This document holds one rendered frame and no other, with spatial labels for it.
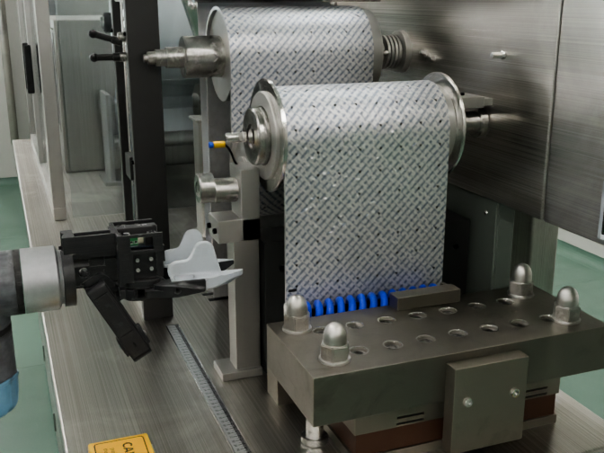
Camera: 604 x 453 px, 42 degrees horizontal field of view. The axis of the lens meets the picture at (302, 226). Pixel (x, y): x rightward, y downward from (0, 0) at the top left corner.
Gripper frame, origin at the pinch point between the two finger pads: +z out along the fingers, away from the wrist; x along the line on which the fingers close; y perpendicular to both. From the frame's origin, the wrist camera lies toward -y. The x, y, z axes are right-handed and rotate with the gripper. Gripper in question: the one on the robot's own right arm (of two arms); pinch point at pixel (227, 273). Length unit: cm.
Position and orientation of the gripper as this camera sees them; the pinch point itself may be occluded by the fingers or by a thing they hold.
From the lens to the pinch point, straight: 99.8
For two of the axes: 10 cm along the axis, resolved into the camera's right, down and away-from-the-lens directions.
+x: -3.6, -2.4, 9.0
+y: -0.1, -9.7, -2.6
